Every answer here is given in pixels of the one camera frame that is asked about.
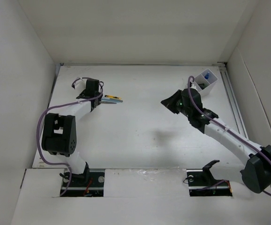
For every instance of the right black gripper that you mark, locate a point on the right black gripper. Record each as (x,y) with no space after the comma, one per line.
(169,102)

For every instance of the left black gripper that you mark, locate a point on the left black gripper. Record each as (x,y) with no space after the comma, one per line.
(98,94)

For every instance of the green highlighter marker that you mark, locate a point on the green highlighter marker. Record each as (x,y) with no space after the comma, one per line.
(202,86)

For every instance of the black handled scissors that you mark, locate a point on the black handled scissors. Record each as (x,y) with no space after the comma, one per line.
(107,102)

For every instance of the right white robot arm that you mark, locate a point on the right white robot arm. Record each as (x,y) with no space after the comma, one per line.
(256,174)

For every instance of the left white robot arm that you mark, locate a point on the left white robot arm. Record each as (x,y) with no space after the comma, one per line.
(59,135)

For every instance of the yellow black utility knife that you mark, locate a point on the yellow black utility knife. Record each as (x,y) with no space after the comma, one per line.
(113,97)

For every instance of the blue grey pen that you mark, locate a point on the blue grey pen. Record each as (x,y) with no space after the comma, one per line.
(112,100)

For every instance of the white three-compartment container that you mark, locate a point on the white three-compartment container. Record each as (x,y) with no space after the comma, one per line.
(210,82)

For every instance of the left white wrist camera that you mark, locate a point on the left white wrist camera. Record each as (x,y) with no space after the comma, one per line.
(78,84)

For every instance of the aluminium side rail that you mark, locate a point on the aluminium side rail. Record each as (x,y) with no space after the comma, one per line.
(240,127)

